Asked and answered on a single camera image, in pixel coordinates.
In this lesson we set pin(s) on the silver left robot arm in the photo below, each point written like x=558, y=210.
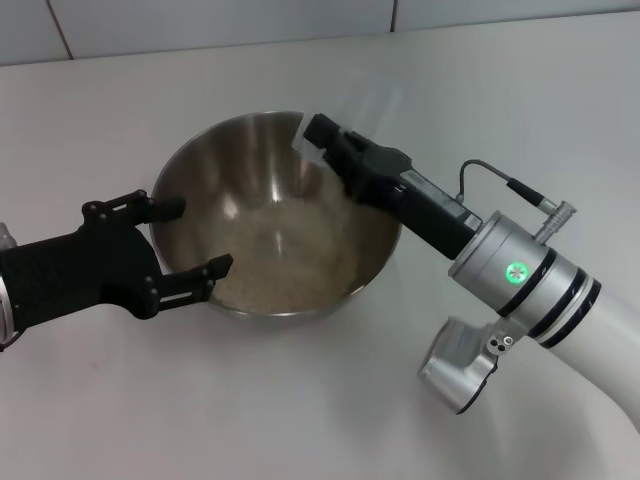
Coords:
x=6, y=320

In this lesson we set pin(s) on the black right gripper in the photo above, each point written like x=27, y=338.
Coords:
x=415, y=200

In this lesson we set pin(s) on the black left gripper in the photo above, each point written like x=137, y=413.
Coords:
x=75, y=270

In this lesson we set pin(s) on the stainless steel mixing bowl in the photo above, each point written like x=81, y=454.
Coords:
x=250, y=165

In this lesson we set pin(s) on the transparent plastic measuring cup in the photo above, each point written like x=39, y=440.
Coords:
x=350, y=105

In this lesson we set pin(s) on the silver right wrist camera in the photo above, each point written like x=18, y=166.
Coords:
x=455, y=365

